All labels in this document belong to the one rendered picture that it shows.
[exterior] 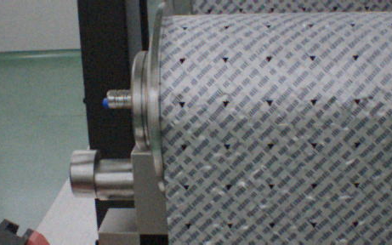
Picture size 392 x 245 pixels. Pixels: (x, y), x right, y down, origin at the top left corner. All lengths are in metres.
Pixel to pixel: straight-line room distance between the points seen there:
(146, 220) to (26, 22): 5.85
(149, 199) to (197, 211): 0.09
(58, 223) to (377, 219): 0.78
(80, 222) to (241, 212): 0.73
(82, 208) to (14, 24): 5.23
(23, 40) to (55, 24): 0.29
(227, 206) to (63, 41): 5.89
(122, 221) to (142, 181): 0.05
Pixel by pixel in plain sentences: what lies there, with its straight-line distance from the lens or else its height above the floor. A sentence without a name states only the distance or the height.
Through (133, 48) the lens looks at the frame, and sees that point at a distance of 0.99.
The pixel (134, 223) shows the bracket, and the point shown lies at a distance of 0.71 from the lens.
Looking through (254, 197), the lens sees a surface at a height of 1.20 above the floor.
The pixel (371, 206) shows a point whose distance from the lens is 0.60.
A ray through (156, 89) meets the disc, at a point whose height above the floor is 1.28.
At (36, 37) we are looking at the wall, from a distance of 6.51.
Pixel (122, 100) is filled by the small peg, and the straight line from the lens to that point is 0.66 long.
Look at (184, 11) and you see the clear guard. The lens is 1.62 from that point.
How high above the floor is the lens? 1.43
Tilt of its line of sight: 18 degrees down
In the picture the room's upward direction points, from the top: 3 degrees counter-clockwise
